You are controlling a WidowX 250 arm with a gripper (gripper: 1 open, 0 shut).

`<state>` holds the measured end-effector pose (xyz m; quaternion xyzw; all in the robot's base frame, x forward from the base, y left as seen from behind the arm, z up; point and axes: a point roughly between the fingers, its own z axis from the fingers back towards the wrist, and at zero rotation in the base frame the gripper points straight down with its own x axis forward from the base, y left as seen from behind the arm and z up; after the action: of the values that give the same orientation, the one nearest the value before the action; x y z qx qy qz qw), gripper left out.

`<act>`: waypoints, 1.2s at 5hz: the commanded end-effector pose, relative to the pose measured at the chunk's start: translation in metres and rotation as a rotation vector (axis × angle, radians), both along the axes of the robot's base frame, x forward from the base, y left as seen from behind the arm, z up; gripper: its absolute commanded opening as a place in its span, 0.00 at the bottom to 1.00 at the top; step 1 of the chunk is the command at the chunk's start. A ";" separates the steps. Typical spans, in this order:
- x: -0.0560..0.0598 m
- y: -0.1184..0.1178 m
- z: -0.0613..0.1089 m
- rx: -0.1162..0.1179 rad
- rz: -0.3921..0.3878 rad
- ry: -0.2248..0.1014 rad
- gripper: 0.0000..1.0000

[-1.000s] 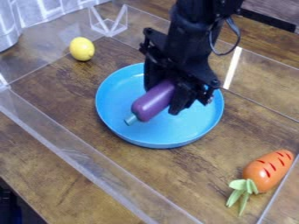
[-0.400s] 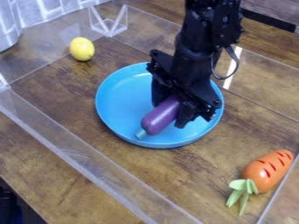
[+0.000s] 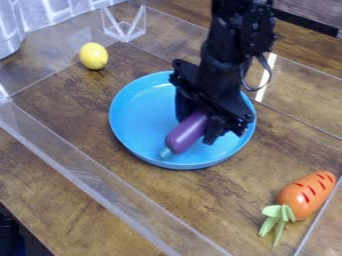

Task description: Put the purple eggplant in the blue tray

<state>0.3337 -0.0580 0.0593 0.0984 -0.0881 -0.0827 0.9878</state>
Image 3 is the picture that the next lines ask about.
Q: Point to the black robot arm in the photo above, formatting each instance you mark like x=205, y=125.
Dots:
x=240, y=37

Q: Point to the clear acrylic corner bracket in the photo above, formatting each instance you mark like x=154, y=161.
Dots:
x=122, y=30

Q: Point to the orange toy carrot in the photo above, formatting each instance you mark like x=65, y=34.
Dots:
x=300, y=199

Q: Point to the dark wooden ledge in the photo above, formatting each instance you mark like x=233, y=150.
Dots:
x=307, y=23

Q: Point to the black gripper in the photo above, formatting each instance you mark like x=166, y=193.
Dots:
x=211, y=86

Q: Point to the blue round tray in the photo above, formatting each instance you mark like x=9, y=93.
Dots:
x=142, y=118

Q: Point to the yellow toy lemon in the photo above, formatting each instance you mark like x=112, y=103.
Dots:
x=94, y=56

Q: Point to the purple toy eggplant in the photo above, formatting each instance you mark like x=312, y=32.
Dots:
x=185, y=134

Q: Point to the grey checked curtain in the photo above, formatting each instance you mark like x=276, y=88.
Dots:
x=24, y=16

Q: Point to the clear acrylic enclosure wall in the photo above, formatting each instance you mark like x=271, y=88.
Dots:
x=164, y=229

